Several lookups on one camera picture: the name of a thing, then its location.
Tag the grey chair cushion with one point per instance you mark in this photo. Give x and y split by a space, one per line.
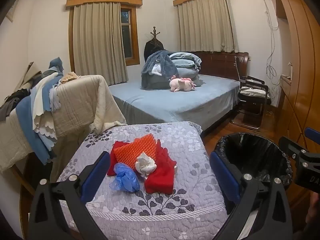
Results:
252 92

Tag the orange foam net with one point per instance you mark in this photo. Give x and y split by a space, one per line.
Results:
130 152

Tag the dark grey folded blanket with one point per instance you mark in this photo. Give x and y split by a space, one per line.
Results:
160 81

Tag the cardboard pieces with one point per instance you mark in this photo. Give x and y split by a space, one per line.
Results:
30 75

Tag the purple floral quilt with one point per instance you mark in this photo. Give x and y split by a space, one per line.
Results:
175 220

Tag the beige curtain beside window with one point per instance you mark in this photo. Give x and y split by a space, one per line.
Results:
97 45

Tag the black metal chair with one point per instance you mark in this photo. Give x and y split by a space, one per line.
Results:
252 107

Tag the bed with blue sheet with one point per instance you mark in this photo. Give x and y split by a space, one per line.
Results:
175 102

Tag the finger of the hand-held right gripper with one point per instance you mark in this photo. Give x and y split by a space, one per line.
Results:
291 146
313 133

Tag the long wooden curtain valance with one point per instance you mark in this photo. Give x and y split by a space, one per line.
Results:
100 2

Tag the blue plastic bag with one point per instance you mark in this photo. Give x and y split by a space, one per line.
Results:
125 177

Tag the wooden coat rack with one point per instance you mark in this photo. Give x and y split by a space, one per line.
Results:
154 33

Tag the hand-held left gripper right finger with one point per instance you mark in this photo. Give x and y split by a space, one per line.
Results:
225 177

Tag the trash bin with black bag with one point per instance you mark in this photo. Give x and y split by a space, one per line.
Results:
250 155

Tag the dark grey clothing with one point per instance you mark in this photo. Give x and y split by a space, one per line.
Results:
12 102

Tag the dark wooden headboard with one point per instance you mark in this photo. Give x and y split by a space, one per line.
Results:
220 63

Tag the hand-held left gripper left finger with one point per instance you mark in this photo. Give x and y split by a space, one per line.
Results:
96 175

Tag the wooden framed window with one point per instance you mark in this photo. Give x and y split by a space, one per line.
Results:
132 35

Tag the tan cloth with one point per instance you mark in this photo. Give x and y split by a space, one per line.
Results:
70 77

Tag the white tissue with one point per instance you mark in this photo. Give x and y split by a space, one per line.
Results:
146 165

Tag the dark coat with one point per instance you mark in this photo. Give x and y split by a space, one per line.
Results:
151 47

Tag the folded light blue bedding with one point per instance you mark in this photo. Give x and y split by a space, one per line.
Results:
186 61

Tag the pink plush toy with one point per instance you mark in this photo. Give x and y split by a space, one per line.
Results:
181 85

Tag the beige quilt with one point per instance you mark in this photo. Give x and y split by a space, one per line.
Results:
75 105

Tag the blue white scalloped blanket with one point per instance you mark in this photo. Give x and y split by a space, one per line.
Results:
37 110

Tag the fuzzy blue-grey robe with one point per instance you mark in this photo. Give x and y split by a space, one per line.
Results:
155 60

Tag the wooden wardrobe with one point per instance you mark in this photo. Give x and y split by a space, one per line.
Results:
302 67

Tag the beige curtain above headboard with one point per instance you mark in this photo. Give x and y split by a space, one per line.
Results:
207 22

